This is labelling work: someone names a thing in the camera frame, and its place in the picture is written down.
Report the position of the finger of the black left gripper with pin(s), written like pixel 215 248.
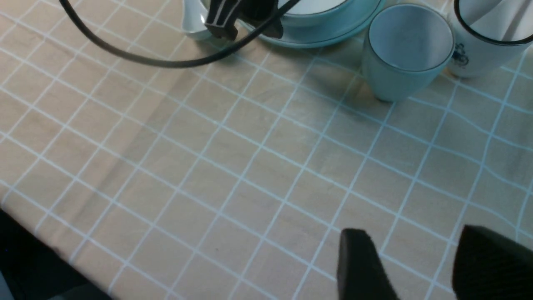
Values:
pixel 221 18
pixel 256 12

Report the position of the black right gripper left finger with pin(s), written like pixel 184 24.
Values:
pixel 360 274

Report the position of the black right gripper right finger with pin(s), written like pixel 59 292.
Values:
pixel 490 266

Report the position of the light blue bowl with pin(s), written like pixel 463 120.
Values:
pixel 302 13

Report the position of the light blue cup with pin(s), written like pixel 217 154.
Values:
pixel 406 47

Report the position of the light blue plate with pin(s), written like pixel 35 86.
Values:
pixel 348 23

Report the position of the beige checked tablecloth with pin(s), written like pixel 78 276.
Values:
pixel 232 181

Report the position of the white bicycle cup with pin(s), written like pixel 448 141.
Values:
pixel 475 55

